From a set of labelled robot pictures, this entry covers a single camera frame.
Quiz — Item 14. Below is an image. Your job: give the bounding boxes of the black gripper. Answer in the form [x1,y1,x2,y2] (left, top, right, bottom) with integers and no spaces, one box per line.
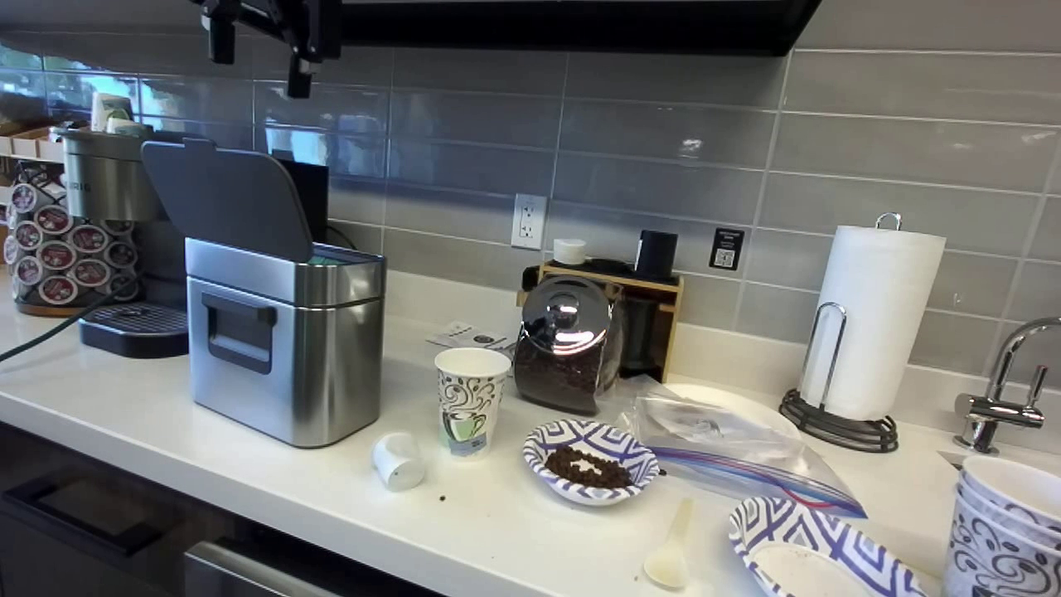
[207,0,348,102]

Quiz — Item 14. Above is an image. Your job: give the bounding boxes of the dark grey bin lid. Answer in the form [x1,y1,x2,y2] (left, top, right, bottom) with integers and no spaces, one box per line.
[136,135,319,264]

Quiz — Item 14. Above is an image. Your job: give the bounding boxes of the stainless steel bin body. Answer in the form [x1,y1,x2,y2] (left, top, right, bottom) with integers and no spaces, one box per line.
[181,233,387,450]

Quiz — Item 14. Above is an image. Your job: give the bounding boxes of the black and silver coffee machine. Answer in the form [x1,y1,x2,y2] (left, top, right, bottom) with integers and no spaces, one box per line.
[59,124,334,362]

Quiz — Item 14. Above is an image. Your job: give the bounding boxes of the wooden shelf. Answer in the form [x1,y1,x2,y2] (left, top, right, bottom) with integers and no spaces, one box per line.
[0,117,74,170]

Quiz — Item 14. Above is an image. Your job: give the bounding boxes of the coffee pod carousel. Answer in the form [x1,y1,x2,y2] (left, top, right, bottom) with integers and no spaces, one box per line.
[0,178,147,322]

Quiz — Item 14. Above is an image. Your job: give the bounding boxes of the small white container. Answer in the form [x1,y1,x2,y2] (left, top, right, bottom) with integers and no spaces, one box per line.
[550,235,593,269]

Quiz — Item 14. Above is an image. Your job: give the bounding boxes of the black upper cabinet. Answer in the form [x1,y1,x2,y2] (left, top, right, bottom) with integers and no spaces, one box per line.
[341,0,826,59]

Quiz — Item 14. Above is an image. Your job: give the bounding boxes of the patterned paper cup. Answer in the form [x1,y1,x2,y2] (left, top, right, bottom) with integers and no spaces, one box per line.
[430,344,514,457]

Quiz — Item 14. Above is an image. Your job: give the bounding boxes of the glass jar of coffee beans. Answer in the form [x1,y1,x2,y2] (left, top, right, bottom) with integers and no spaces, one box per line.
[508,273,625,419]

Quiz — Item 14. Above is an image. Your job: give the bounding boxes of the small white plastic cup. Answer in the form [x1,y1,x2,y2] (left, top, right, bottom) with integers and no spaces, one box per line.
[369,427,435,493]

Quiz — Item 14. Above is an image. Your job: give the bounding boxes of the small black box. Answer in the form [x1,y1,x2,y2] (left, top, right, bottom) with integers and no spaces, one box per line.
[633,229,681,282]

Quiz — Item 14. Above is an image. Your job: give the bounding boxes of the small blue patterned plate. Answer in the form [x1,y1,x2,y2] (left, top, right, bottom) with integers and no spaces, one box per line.
[516,416,663,512]

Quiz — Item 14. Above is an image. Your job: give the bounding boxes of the coffee grounds pile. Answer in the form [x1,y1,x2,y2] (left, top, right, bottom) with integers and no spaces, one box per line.
[542,443,638,493]

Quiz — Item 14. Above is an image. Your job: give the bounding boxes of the clear plastic zip bag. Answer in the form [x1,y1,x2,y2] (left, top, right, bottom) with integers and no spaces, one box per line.
[628,383,873,525]

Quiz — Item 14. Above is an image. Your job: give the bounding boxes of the white plastic spoon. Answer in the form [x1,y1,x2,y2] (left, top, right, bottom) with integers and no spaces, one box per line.
[638,493,699,594]

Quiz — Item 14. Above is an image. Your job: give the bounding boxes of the white paper towel roll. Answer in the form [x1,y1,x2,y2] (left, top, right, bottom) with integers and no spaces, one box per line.
[797,223,952,425]

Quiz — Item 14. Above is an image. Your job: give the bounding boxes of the large blue patterned plate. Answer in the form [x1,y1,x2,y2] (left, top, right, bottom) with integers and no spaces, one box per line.
[724,492,929,597]

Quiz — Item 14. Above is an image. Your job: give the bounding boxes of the chrome faucet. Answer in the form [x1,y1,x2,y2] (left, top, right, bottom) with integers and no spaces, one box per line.
[952,314,1061,457]

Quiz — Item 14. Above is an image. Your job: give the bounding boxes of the blue patterned white bowl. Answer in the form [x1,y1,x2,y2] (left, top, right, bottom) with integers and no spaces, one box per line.
[942,500,1061,597]
[954,450,1061,557]

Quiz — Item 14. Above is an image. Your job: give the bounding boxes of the white wall outlet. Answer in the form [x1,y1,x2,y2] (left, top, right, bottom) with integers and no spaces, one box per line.
[508,194,550,251]

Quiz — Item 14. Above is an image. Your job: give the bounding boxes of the black power cable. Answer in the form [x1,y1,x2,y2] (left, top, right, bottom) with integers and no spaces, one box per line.
[0,294,106,368]

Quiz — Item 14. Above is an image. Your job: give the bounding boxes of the black drawer handle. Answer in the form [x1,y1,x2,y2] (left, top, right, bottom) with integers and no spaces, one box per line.
[16,472,174,557]

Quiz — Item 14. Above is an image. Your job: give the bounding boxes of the black wall outlet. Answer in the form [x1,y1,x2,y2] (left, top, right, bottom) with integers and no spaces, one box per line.
[705,226,746,277]

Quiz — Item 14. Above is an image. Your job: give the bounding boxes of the long steel appliance handle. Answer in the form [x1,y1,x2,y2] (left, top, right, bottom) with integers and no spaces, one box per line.
[180,536,330,597]

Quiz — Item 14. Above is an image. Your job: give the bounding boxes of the black wire towel holder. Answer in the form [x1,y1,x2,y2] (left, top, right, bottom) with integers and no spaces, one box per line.
[777,208,904,457]

